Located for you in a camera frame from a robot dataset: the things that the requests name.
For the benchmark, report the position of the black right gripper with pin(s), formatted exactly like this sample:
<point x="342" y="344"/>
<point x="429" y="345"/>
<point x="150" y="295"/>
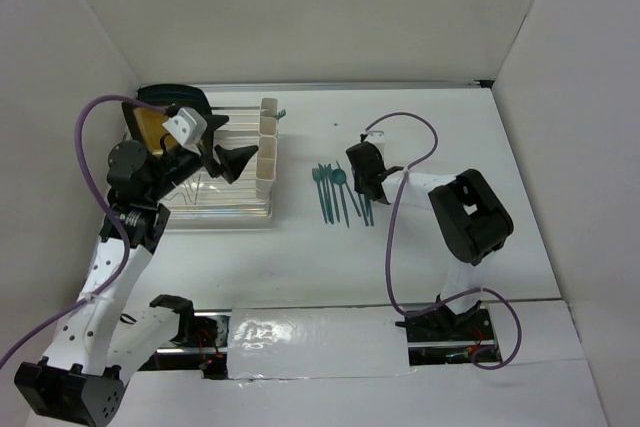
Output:
<point x="358" y="183"/>

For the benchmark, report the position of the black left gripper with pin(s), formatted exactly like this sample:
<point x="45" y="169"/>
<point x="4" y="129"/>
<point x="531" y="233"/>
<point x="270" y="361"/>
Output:
<point x="232" y="162"/>

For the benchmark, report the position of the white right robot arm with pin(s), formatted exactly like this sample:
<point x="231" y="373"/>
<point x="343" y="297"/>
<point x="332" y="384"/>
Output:
<point x="472" y="221"/>

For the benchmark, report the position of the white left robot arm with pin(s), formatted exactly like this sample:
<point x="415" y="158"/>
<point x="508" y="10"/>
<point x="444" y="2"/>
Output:
<point x="83" y="375"/>

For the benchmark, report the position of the white utensil holder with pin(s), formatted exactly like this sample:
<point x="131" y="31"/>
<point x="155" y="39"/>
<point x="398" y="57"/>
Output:
<point x="267" y="148"/>

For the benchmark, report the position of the clear plastic dish rack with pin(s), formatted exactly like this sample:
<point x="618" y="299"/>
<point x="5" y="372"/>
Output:
<point x="205" y="200"/>

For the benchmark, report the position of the dark teal plate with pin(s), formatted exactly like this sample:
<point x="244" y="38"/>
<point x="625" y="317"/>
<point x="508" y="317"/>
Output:
<point x="175" y="94"/>

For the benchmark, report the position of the yellow square plate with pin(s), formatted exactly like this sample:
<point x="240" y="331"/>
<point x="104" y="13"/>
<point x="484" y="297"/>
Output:
<point x="147" y="126"/>

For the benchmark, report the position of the white taped cover panel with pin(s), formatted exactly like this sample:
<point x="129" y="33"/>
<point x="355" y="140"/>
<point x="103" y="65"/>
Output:
<point x="292" y="344"/>

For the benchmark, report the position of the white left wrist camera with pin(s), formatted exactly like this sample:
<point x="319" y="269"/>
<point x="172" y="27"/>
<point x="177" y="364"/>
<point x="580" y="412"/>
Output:
<point x="187" y="127"/>

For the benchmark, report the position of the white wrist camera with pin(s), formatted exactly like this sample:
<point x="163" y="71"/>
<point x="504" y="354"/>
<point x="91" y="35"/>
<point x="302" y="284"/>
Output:
<point x="187" y="127"/>
<point x="376" y="137"/>

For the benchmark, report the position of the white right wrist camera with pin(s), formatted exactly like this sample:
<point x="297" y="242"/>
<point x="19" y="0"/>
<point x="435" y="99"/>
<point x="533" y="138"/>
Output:
<point x="376" y="137"/>

